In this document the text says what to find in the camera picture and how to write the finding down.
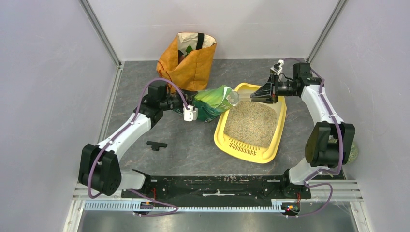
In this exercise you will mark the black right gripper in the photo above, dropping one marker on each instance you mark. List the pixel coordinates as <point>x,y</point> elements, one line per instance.
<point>269,92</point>

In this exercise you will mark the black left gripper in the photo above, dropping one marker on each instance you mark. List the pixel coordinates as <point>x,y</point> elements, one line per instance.
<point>188,95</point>

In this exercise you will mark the clear plastic litter scoop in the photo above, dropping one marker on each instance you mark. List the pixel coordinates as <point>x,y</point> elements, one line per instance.
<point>240,95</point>

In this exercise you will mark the green cat litter bag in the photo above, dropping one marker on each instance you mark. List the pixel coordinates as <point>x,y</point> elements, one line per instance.
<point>210,103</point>

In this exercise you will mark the yellow litter box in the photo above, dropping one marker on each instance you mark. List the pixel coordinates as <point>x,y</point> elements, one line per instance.
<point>251,131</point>

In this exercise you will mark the orange paper shopping bag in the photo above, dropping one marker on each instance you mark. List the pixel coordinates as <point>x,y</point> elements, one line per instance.
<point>187,61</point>

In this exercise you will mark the black bag clip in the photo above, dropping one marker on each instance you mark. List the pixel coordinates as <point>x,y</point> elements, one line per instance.
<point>155,146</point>

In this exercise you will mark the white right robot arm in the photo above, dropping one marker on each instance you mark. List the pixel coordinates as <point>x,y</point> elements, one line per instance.
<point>329,144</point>

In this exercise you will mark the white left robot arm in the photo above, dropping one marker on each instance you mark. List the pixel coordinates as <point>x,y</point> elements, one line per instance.
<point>99,169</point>

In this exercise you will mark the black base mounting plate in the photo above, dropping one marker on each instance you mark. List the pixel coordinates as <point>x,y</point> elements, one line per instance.
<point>222,190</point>

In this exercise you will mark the green netted melon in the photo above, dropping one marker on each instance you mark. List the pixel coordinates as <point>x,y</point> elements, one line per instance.
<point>353,151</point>

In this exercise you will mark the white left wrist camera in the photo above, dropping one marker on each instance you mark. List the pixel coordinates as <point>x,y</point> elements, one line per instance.
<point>190,113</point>

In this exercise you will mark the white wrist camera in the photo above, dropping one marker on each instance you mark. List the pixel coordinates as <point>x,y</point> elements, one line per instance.
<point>190,113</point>
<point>277,68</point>

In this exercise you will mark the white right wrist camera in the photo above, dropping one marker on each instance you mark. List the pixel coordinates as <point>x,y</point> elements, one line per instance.
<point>277,68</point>

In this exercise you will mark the aluminium slotted rail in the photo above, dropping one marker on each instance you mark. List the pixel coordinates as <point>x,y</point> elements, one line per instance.
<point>141,205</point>

